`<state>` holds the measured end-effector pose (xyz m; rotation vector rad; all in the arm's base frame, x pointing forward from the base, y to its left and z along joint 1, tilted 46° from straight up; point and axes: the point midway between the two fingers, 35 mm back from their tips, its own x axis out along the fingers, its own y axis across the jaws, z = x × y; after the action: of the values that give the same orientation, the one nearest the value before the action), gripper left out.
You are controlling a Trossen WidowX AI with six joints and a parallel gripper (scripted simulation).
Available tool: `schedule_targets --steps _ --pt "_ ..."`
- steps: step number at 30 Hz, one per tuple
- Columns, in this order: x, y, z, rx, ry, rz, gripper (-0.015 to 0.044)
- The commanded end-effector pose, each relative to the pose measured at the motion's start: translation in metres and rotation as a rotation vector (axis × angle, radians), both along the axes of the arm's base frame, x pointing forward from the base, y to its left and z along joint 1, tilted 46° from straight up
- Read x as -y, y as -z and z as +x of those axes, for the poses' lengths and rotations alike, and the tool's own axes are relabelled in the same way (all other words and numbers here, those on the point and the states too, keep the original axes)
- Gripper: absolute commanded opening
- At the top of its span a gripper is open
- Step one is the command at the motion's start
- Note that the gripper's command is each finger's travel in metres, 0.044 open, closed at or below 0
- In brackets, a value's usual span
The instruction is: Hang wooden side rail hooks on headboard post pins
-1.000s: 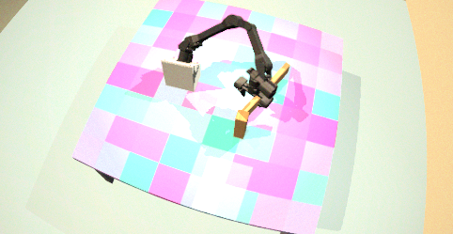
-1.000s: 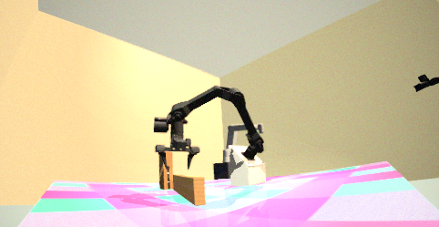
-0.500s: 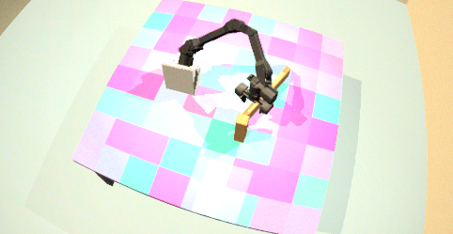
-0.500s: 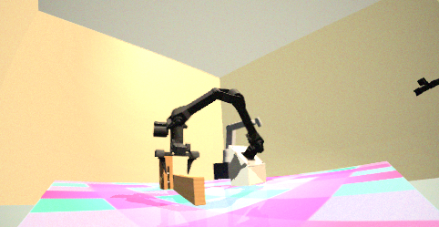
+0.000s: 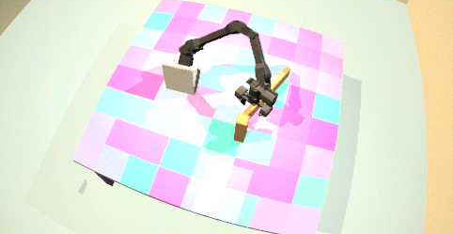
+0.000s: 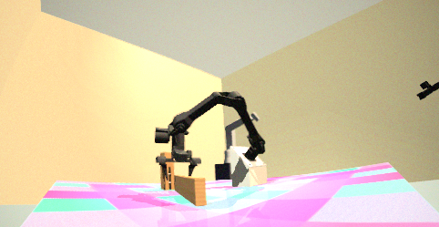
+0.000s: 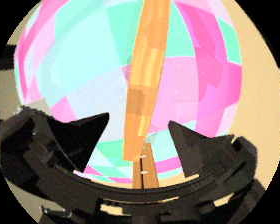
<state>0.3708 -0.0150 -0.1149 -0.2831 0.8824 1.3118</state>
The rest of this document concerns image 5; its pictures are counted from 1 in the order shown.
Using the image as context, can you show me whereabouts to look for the orange wooden post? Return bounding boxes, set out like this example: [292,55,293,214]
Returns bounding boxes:
[233,113,250,143]

